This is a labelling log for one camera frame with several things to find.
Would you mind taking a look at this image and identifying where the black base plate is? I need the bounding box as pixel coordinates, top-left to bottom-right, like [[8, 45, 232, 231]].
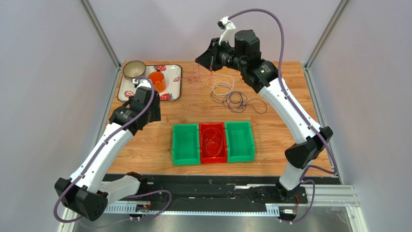
[[136, 175, 310, 205]]

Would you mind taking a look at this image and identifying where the white strawberry tray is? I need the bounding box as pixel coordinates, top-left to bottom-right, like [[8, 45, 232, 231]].
[[118, 64, 182, 102]]

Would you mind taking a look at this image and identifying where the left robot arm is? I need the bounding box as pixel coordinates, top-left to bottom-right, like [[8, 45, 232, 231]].
[[54, 87, 161, 223]]

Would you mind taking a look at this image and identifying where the aluminium frame rail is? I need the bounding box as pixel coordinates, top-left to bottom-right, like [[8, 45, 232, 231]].
[[58, 180, 369, 232]]

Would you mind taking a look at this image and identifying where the green plastic bin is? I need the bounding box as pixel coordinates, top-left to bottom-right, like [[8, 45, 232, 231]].
[[225, 121, 255, 163], [172, 124, 200, 166]]

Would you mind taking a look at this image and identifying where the orange glass cup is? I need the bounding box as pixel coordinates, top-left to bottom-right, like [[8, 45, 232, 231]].
[[148, 71, 167, 93]]

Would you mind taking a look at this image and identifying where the blue cable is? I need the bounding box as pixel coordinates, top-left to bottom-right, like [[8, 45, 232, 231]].
[[210, 91, 268, 115]]

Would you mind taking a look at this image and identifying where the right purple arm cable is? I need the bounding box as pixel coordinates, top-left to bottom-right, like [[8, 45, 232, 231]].
[[227, 8, 338, 225]]

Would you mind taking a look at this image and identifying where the right green plastic bin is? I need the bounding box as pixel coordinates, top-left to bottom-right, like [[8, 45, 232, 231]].
[[225, 121, 255, 163]]

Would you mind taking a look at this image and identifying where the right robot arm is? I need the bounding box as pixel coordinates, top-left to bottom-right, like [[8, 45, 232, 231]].
[[195, 30, 333, 202]]

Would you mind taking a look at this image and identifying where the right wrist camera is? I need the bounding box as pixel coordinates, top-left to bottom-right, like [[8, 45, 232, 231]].
[[217, 16, 236, 45]]

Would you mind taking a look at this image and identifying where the orange cable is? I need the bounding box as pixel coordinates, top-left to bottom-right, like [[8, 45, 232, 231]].
[[202, 128, 226, 158]]

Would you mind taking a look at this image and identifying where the red plastic bin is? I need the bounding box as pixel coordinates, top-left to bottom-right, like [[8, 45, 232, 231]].
[[199, 122, 228, 164]]

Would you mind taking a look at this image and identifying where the ceramic bowl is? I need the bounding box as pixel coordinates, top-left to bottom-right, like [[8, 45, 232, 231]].
[[123, 60, 146, 80]]

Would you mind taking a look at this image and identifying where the left green plastic bin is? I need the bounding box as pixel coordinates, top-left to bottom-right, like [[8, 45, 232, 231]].
[[172, 124, 200, 166]]

